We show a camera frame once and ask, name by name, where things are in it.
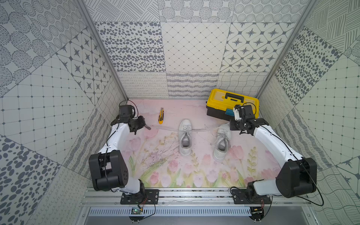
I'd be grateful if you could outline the white sneaker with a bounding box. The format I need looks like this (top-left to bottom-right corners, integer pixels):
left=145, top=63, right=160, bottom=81
left=213, top=123, right=231, bottom=161
left=150, top=118, right=220, bottom=157

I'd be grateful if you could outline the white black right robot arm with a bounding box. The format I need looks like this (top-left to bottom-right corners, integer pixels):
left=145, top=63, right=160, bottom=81
left=230, top=105, right=319, bottom=201

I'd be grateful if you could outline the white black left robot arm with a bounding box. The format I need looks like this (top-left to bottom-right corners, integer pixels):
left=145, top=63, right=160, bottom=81
left=89, top=105, right=147, bottom=204

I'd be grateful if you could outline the yellow black plastic toolbox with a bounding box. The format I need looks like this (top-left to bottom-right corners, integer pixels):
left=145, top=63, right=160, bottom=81
left=206, top=89, right=260, bottom=121

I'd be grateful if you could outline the yellow black utility knife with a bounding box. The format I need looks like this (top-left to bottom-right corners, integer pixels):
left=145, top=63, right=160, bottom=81
left=158, top=107, right=164, bottom=124

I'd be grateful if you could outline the pink floral table mat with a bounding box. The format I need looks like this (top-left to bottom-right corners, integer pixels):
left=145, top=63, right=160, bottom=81
left=121, top=99, right=281, bottom=188

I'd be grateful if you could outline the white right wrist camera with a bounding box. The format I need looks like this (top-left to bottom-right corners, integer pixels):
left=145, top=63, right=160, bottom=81
left=233, top=106, right=242, bottom=121

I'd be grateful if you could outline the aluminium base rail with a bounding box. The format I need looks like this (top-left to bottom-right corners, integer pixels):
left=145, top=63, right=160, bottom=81
left=80, top=188, right=309, bottom=218

